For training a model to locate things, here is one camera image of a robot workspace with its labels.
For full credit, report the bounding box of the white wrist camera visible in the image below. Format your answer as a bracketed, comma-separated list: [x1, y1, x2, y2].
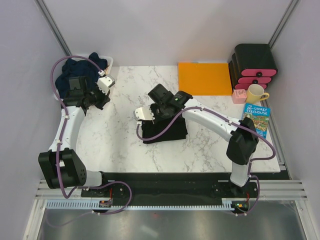
[133, 106, 155, 121]
[96, 75, 115, 95]

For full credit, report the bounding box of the orange folder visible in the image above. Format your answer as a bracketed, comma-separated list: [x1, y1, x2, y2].
[177, 62, 233, 96]

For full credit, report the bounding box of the cream garment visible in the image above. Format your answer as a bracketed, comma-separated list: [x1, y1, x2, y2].
[104, 65, 110, 75]

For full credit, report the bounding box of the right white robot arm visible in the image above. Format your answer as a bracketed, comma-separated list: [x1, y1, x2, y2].
[148, 84, 259, 197]

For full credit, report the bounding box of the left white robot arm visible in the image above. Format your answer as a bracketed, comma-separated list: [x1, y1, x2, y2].
[38, 75, 115, 197]

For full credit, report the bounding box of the aluminium frame rail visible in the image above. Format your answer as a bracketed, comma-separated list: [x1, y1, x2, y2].
[36, 180, 307, 201]

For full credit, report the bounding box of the white slotted cable duct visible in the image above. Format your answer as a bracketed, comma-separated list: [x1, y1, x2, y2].
[45, 198, 246, 211]

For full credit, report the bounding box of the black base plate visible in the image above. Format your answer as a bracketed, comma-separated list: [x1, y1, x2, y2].
[81, 172, 258, 205]

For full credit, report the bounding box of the white laundry basket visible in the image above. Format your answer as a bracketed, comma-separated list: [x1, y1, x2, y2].
[54, 52, 113, 98]

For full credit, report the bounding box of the pink toy block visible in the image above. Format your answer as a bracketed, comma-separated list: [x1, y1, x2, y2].
[232, 89, 247, 104]

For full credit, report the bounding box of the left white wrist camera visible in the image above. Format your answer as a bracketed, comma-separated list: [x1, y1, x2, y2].
[96, 75, 115, 95]

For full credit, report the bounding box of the blue children's book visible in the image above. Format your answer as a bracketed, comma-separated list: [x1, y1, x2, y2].
[242, 103, 271, 139]

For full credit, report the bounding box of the black pink drawer unit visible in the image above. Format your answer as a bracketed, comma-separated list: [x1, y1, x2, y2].
[228, 43, 278, 90]

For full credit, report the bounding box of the yellow mug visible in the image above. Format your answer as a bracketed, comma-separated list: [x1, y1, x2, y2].
[246, 84, 270, 104]

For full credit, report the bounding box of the black t shirt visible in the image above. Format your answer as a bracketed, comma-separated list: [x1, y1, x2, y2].
[141, 117, 188, 145]

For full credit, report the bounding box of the navy blue t shirt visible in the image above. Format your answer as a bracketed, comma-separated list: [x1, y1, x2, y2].
[55, 59, 100, 99]

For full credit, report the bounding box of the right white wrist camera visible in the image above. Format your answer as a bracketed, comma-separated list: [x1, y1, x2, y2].
[133, 106, 155, 121]

